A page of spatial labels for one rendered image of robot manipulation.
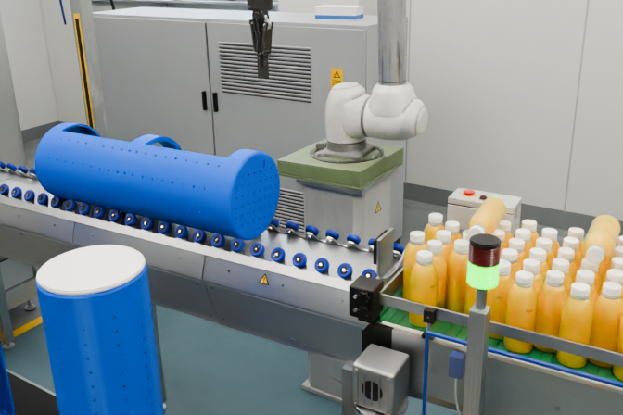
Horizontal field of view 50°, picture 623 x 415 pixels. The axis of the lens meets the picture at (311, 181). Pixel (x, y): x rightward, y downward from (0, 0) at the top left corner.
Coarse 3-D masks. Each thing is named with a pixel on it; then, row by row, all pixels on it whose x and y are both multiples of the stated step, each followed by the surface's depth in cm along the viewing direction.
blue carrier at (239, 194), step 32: (64, 128) 240; (64, 160) 230; (96, 160) 223; (128, 160) 217; (160, 160) 211; (192, 160) 207; (224, 160) 202; (256, 160) 205; (64, 192) 237; (96, 192) 226; (128, 192) 217; (160, 192) 209; (192, 192) 203; (224, 192) 197; (256, 192) 208; (192, 224) 211; (224, 224) 201; (256, 224) 211
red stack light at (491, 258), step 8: (472, 248) 134; (480, 248) 133; (496, 248) 133; (472, 256) 134; (480, 256) 133; (488, 256) 132; (496, 256) 133; (480, 264) 133; (488, 264) 133; (496, 264) 134
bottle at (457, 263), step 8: (456, 256) 171; (464, 256) 171; (448, 264) 174; (456, 264) 171; (464, 264) 171; (448, 272) 174; (456, 272) 172; (464, 272) 171; (448, 280) 174; (456, 280) 172; (464, 280) 172; (448, 288) 175; (456, 288) 173; (464, 288) 173; (448, 296) 176; (456, 296) 174; (448, 304) 176; (456, 304) 174
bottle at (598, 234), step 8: (600, 216) 169; (608, 216) 168; (592, 224) 166; (600, 224) 164; (608, 224) 164; (616, 224) 166; (592, 232) 160; (600, 232) 159; (608, 232) 160; (616, 232) 163; (584, 240) 161; (592, 240) 157; (600, 240) 157; (608, 240) 157; (616, 240) 161; (584, 248) 160; (608, 248) 156; (608, 256) 157
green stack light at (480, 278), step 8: (472, 264) 135; (472, 272) 135; (480, 272) 134; (488, 272) 134; (496, 272) 134; (472, 280) 136; (480, 280) 134; (488, 280) 134; (496, 280) 135; (480, 288) 135; (488, 288) 135
